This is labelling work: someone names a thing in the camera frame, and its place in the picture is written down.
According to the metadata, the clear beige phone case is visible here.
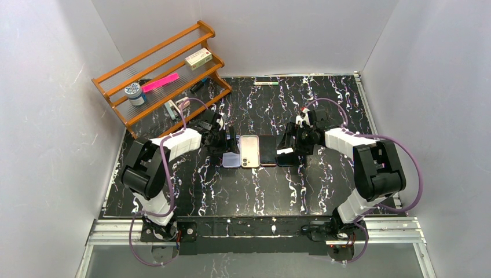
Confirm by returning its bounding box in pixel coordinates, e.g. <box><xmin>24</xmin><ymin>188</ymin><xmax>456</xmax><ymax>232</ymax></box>
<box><xmin>240</xmin><ymin>135</ymin><xmax>260</xmax><ymax>168</ymax></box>

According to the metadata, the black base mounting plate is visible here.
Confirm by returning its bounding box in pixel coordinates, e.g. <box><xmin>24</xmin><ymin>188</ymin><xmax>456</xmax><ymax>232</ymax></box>
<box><xmin>139</xmin><ymin>216</ymin><xmax>368</xmax><ymax>258</ymax></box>

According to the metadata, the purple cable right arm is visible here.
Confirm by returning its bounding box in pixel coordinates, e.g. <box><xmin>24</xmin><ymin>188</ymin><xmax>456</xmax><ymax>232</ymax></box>
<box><xmin>303</xmin><ymin>97</ymin><xmax>424</xmax><ymax>264</ymax></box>

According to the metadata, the neon pink flat strip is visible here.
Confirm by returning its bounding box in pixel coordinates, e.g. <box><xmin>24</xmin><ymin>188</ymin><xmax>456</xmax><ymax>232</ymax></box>
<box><xmin>141</xmin><ymin>73</ymin><xmax>179</xmax><ymax>93</ymax></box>

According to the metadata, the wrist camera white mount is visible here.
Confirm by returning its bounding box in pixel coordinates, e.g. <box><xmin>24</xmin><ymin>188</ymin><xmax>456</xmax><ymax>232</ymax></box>
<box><xmin>295</xmin><ymin>107</ymin><xmax>311</xmax><ymax>128</ymax></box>
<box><xmin>214</xmin><ymin>114</ymin><xmax>224</xmax><ymax>130</ymax></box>

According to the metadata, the white box with red label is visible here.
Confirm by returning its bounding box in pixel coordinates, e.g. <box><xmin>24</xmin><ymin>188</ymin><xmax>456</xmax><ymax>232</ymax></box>
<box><xmin>185</xmin><ymin>48</ymin><xmax>213</xmax><ymax>71</ymax></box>

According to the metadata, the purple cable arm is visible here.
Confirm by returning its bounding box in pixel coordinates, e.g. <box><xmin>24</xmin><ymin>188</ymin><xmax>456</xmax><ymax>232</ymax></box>
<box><xmin>128</xmin><ymin>97</ymin><xmax>210</xmax><ymax>268</ymax></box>
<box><xmin>303</xmin><ymin>97</ymin><xmax>424</xmax><ymax>264</ymax></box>

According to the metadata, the white green pen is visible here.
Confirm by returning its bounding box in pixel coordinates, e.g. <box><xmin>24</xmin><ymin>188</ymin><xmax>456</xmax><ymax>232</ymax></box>
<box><xmin>253</xmin><ymin>82</ymin><xmax>279</xmax><ymax>86</ymax></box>

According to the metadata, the pink mini stapler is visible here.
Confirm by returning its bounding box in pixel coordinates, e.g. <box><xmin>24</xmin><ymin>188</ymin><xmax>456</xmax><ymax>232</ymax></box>
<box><xmin>175</xmin><ymin>97</ymin><xmax>190</xmax><ymax>109</ymax></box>

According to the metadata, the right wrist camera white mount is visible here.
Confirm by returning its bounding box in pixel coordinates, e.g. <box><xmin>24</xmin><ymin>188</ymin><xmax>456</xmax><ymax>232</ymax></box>
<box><xmin>295</xmin><ymin>107</ymin><xmax>311</xmax><ymax>128</ymax></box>

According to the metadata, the black marker with blue cap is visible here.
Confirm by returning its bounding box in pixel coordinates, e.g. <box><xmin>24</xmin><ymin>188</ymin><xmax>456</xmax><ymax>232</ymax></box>
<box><xmin>189</xmin><ymin>77</ymin><xmax>208</xmax><ymax>94</ymax></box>

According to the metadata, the aluminium rail frame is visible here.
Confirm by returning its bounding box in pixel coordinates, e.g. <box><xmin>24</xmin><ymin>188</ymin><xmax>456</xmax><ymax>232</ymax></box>
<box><xmin>75</xmin><ymin>71</ymin><xmax>438</xmax><ymax>278</ymax></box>

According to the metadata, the lavender silicone phone case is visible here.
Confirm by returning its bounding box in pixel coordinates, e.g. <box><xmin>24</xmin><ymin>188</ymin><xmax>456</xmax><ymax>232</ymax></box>
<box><xmin>222</xmin><ymin>135</ymin><xmax>241</xmax><ymax>169</ymax></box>

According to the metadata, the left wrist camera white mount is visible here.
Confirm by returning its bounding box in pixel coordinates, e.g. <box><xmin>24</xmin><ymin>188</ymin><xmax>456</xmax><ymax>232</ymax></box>
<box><xmin>214</xmin><ymin>114</ymin><xmax>224</xmax><ymax>130</ymax></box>

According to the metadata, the orange wooden shelf rack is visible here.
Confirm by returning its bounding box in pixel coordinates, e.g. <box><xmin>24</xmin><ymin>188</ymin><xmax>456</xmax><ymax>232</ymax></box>
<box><xmin>92</xmin><ymin>20</ymin><xmax>232</xmax><ymax>138</ymax></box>

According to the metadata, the white jar patterned lid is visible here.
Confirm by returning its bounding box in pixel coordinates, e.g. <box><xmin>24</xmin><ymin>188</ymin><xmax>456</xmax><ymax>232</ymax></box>
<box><xmin>124</xmin><ymin>82</ymin><xmax>146</xmax><ymax>107</ymax></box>

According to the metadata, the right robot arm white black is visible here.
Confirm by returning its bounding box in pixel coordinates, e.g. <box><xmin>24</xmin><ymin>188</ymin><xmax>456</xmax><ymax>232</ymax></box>
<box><xmin>277</xmin><ymin>108</ymin><xmax>406</xmax><ymax>225</ymax></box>

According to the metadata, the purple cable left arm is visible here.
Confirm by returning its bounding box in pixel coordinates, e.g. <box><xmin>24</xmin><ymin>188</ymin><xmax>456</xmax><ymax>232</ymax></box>
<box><xmin>128</xmin><ymin>97</ymin><xmax>210</xmax><ymax>268</ymax></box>

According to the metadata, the phone with pink edge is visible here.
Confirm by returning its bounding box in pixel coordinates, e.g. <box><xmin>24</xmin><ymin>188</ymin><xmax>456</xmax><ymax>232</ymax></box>
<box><xmin>259</xmin><ymin>135</ymin><xmax>277</xmax><ymax>166</ymax></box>

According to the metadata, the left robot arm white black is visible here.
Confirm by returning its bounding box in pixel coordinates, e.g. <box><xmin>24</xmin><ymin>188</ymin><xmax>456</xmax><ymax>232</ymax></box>
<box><xmin>120</xmin><ymin>109</ymin><xmax>239</xmax><ymax>226</ymax></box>

